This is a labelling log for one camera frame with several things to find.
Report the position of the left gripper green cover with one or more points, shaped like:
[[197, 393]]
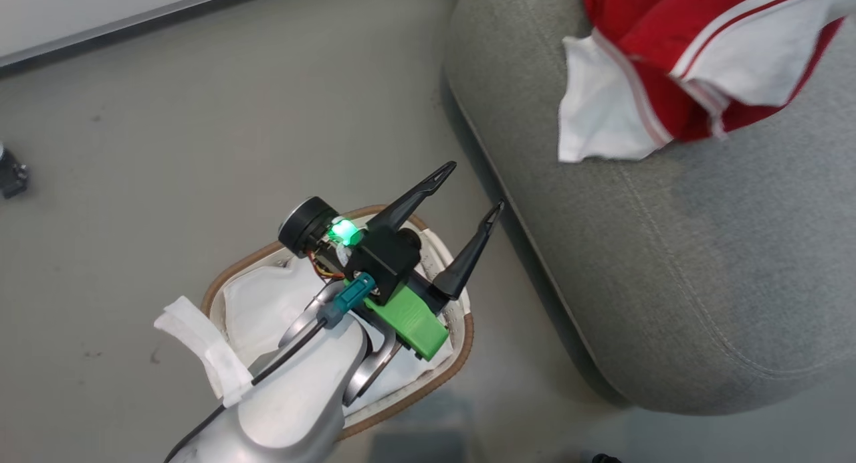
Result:
[[394, 262]]

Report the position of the grey fabric sofa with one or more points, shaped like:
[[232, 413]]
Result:
[[669, 262]]

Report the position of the red and white jersey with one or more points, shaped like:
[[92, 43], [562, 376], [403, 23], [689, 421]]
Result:
[[675, 55]]

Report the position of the small black object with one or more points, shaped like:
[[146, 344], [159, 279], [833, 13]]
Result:
[[605, 458]]

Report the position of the white laundry basket brown rim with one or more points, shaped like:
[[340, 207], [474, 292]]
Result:
[[441, 362]]

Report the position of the grey partition bottom rail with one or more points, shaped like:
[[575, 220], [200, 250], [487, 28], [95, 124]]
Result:
[[120, 23]]

